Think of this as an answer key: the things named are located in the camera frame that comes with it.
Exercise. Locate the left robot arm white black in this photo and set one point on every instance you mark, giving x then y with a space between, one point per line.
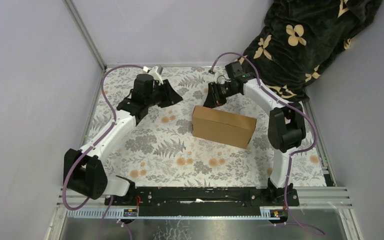
83 168

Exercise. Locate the black floral blanket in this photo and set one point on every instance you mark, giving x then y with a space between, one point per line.
300 39

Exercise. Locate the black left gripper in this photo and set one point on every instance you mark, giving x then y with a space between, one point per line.
171 96

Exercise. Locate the brown cardboard box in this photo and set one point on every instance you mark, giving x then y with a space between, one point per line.
223 127

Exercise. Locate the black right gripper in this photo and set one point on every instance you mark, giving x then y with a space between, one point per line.
213 96

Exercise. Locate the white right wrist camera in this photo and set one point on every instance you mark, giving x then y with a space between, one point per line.
219 78

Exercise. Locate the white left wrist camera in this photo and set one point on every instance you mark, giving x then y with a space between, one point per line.
155 72

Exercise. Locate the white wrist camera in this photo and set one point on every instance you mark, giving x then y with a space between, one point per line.
219 78
155 72

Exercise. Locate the aluminium frame rails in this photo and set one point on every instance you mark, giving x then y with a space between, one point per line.
310 198

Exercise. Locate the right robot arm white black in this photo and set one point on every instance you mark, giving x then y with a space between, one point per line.
286 127

